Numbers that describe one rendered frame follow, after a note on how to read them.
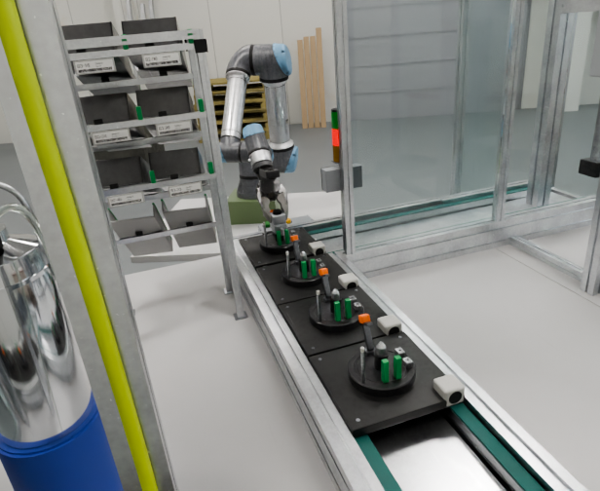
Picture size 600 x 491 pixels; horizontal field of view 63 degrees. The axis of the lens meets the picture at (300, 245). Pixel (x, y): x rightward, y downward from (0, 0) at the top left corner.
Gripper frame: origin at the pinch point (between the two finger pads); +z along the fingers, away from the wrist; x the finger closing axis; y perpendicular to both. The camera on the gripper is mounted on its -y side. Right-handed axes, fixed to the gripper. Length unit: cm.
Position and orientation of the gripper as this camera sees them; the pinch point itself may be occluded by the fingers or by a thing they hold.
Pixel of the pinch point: (278, 216)
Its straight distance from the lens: 164.6
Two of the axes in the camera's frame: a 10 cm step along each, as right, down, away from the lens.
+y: -2.0, 3.0, 9.3
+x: -9.4, 2.0, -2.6
